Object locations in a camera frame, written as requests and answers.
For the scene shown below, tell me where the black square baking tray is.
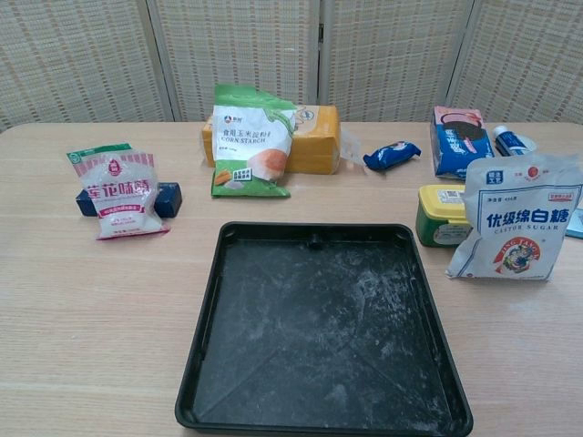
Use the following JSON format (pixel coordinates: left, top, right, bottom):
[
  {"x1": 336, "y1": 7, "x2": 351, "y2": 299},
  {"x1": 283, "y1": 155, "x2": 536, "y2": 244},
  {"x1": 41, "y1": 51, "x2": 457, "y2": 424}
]
[{"x1": 175, "y1": 221, "x2": 475, "y2": 437}]

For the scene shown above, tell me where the teal smartphone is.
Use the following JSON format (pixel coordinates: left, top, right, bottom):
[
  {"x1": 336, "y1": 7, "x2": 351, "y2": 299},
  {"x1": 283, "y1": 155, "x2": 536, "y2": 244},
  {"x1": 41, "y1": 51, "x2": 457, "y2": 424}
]
[{"x1": 564, "y1": 207, "x2": 583, "y2": 239}]

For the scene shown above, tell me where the yellow tissue pack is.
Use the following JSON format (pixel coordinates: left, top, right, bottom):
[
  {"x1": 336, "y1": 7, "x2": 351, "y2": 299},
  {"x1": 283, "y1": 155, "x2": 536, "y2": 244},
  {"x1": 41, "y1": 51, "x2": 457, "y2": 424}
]
[{"x1": 201, "y1": 104, "x2": 342, "y2": 175}]

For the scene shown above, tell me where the woven folding screen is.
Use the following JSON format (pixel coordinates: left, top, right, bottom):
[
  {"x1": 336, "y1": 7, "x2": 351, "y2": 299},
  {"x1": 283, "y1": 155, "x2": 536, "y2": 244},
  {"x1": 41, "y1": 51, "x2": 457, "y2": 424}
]
[{"x1": 0, "y1": 0, "x2": 583, "y2": 134}]

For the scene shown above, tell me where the small blue cookie packet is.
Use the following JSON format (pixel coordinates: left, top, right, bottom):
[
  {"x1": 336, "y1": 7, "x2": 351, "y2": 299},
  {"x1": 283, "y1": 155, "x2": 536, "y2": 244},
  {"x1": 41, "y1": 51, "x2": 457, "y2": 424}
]
[{"x1": 363, "y1": 140, "x2": 423, "y2": 172}]

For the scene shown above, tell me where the blue pink cookie pack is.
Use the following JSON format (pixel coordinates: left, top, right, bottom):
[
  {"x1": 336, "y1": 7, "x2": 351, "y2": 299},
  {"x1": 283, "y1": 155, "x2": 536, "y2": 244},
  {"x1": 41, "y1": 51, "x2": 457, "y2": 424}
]
[{"x1": 430, "y1": 106, "x2": 496, "y2": 178}]

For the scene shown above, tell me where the green tub yellow lid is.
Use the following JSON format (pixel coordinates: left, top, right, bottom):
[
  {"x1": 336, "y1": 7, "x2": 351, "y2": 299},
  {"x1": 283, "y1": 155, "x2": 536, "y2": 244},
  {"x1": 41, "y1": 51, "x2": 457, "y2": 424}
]
[{"x1": 414, "y1": 184, "x2": 475, "y2": 249}]

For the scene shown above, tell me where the blue white toothpaste tube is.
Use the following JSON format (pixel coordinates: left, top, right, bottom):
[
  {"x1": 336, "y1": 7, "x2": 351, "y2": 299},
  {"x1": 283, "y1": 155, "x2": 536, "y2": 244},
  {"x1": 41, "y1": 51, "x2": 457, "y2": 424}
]
[{"x1": 493, "y1": 126, "x2": 538, "y2": 158}]

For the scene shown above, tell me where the white castor sugar bag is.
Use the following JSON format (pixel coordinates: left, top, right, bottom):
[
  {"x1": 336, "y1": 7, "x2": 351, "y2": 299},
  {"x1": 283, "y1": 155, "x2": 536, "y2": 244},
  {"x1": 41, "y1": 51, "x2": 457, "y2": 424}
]
[{"x1": 445, "y1": 152, "x2": 583, "y2": 281}]

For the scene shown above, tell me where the clear plastic wrapper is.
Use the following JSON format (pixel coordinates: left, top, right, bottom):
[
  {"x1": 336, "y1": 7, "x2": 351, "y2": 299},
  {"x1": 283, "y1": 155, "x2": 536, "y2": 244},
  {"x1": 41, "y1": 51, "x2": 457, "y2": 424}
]
[{"x1": 339, "y1": 127, "x2": 363, "y2": 168}]

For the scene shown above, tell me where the red white snack packet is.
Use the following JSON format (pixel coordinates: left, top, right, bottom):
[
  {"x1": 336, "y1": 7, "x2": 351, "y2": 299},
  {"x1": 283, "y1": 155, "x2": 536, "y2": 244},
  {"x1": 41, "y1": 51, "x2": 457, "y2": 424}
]
[{"x1": 66, "y1": 143, "x2": 172, "y2": 241}]

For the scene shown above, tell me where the dark blue box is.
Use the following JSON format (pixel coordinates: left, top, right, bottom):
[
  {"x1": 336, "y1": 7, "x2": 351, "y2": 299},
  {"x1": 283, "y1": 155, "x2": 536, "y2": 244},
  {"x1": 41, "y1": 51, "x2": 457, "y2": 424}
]
[{"x1": 76, "y1": 181, "x2": 184, "y2": 219}]

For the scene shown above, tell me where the green white corn starch bag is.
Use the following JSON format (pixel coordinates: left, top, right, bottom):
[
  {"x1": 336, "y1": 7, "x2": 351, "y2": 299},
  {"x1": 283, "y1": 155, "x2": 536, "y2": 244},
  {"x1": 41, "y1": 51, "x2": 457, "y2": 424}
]
[{"x1": 210, "y1": 84, "x2": 298, "y2": 199}]

